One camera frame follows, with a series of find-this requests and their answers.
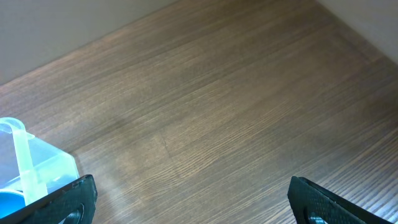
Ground clear plastic storage bin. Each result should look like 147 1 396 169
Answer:
1 117 80 207

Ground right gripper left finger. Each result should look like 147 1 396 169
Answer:
1 174 98 224

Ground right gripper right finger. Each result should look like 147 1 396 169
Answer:
287 176 389 224

